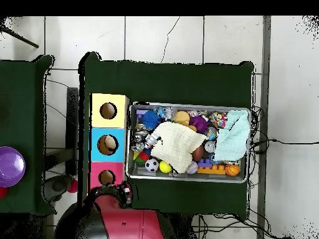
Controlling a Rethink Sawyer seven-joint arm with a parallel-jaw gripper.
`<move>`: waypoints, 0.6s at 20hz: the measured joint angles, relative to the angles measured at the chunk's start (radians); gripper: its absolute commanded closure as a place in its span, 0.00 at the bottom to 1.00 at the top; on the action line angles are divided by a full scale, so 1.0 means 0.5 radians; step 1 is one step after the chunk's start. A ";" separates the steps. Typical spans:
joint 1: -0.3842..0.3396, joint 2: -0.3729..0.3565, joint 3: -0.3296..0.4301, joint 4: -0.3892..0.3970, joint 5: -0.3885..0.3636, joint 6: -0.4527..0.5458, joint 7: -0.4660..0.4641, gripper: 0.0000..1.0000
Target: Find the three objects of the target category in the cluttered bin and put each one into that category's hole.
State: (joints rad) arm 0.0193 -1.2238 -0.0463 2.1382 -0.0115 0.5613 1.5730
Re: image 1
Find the yellow ball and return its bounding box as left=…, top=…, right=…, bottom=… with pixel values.
left=159, top=160, right=173, bottom=174

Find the small orange basketball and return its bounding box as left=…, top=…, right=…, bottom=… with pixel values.
left=225, top=164, right=240, bottom=177

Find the blue spiky ball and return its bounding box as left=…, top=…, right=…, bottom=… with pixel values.
left=142, top=110, right=161, bottom=130

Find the wooden box with three holes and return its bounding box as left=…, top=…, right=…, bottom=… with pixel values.
left=88, top=93, right=130, bottom=195

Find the cream waffle cloth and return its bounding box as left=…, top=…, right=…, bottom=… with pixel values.
left=150, top=121, right=207, bottom=174

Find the mint waffle cloth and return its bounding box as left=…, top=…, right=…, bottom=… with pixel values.
left=214, top=110, right=250, bottom=162

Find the purple plastic bowl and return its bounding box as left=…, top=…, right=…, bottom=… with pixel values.
left=0, top=146, right=26, bottom=188

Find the dark green side tablecloth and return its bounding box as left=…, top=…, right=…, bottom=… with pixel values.
left=0, top=55, right=56, bottom=216

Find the thin black rod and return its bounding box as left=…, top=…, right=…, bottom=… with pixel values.
left=0, top=24, right=39, bottom=49

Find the purple plush toy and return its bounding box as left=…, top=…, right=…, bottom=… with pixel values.
left=189, top=116, right=209, bottom=134

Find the tan plush monkey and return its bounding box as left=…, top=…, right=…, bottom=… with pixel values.
left=173, top=110, right=198, bottom=133

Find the small soccer ball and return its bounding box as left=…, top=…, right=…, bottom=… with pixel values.
left=145, top=158, right=160, bottom=173

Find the shallow clear mesh bin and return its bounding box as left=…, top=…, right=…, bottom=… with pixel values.
left=125, top=101, right=251, bottom=184

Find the orange building block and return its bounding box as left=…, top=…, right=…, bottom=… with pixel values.
left=197, top=164, right=226, bottom=175

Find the black floor cable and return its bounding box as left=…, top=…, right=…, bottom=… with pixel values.
left=251, top=138, right=319, bottom=146

